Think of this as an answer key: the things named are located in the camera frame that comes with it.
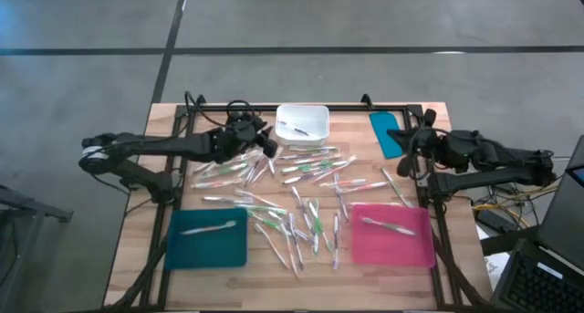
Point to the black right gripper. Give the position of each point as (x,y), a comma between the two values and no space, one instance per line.
(429,144)

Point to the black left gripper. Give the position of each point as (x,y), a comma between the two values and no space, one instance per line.
(242,139)

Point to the purple white toothbrush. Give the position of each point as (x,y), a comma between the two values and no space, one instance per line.
(299,178)
(295,129)
(272,167)
(296,157)
(303,235)
(205,167)
(301,205)
(336,242)
(253,171)
(297,242)
(228,199)
(340,196)

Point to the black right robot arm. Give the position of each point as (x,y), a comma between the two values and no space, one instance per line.
(493,180)

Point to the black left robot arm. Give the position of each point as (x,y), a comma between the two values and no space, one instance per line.
(150,144)

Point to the blue flat plastic lid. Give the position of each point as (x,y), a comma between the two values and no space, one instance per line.
(381,126)

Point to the white plastic bin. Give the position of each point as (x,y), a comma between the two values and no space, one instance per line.
(315,117)

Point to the pink plastic bin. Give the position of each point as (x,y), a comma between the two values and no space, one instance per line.
(392,253)

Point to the black power strip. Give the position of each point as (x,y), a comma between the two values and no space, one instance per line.
(495,221)

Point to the teal plastic bin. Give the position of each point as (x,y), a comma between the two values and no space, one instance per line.
(205,253)

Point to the white paper sheet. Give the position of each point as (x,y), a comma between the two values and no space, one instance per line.
(495,265)

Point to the black computer monitor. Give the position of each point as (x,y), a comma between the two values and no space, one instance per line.
(563,212)

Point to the black computer keyboard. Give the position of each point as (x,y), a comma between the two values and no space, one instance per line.
(534,290)

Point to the grey metal stand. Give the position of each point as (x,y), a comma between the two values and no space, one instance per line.
(27,208)

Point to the black aluminium rig frame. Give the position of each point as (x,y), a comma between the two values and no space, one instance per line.
(347,107)

